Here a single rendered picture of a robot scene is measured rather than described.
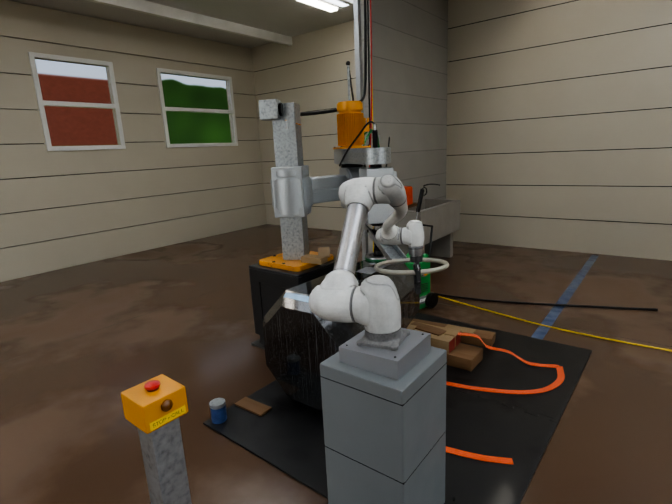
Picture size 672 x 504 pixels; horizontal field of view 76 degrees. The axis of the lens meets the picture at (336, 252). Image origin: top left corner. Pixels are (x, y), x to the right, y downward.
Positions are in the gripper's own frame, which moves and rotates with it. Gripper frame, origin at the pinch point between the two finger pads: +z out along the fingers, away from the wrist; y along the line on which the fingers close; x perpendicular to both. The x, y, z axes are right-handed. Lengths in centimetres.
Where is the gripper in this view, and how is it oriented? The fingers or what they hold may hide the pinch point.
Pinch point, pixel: (417, 287)
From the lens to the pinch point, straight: 270.0
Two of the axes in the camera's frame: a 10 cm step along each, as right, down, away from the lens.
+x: -10.0, 0.7, 0.3
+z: 0.7, 9.8, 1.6
